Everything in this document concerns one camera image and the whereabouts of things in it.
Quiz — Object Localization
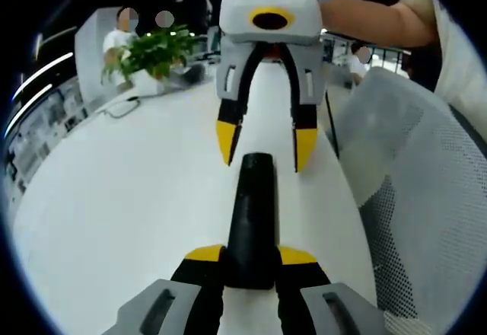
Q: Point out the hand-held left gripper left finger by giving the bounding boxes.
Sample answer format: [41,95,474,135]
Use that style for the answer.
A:
[100,243,228,335]

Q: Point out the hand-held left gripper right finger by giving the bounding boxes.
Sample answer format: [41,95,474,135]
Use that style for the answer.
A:
[273,245,395,335]

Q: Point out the black remote control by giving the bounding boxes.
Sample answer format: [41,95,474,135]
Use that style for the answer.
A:
[223,152,283,291]

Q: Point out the small black device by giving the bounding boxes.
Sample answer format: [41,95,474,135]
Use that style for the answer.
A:
[181,63,206,85]

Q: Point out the green potted plant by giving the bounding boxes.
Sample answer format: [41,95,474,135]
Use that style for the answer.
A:
[101,24,201,85]

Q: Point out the white plant pot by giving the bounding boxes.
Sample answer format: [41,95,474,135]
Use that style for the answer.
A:
[131,70,167,96]

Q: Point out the white mesh office chair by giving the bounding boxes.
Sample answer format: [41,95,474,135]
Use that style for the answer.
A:
[334,66,487,335]

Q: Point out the white column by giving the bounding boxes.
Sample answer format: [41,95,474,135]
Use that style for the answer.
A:
[74,7,129,104]

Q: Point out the white equipment cabinets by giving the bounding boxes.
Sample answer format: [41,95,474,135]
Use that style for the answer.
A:
[3,79,89,183]

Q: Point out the ceiling light strip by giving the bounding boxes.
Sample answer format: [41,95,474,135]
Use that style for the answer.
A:
[13,51,75,101]
[3,83,54,139]

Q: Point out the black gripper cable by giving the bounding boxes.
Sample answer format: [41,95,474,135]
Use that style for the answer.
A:
[322,91,340,159]

